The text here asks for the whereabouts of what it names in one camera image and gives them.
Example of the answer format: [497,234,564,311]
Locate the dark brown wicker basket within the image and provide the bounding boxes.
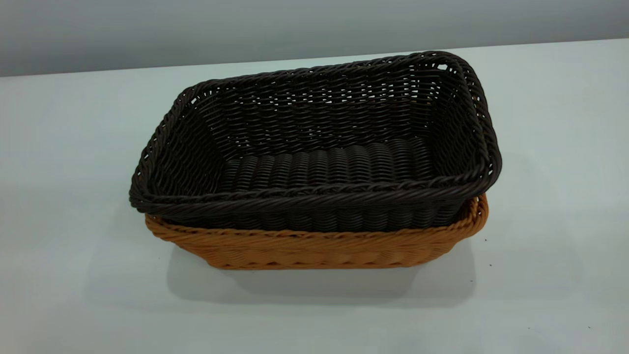
[129,51,503,233]

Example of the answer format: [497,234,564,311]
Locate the orange-brown wicker basket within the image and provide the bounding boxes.
[145,193,489,270]

